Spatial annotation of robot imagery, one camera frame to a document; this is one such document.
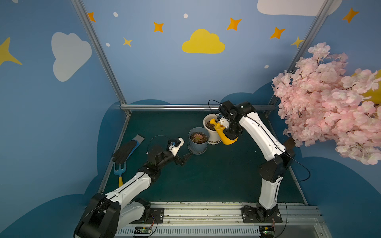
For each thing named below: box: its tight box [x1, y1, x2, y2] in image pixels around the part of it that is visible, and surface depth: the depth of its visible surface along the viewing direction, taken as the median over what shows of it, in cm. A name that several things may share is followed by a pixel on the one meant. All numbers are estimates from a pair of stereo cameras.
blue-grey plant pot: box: [187, 126, 210, 155], surface depth 98 cm
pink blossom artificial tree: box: [271, 42, 381, 166], surface depth 60 cm
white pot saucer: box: [207, 139, 223, 145], surface depth 105 cm
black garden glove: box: [112, 140, 137, 171], surface depth 95 cm
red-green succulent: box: [192, 133, 203, 142], surface depth 97 cm
